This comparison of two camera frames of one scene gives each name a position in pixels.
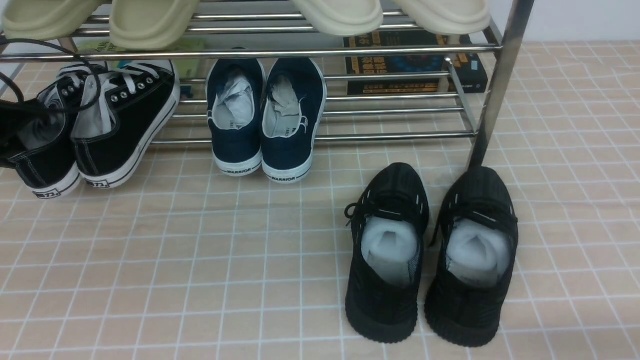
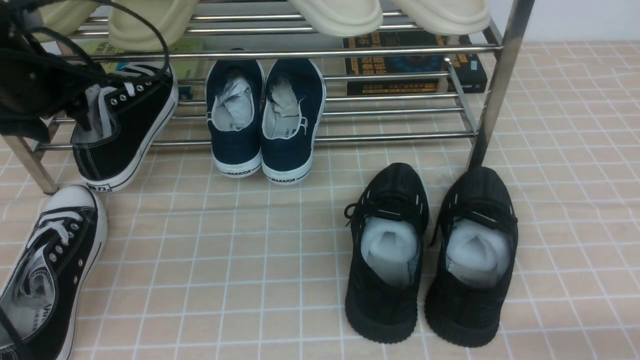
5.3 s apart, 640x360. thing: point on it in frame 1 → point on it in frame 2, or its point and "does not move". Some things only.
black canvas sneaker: x=36 y=133 → x=44 y=285
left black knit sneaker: x=388 y=222 does not move
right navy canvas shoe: x=294 y=102 does not move
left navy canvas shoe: x=235 y=103 does not move
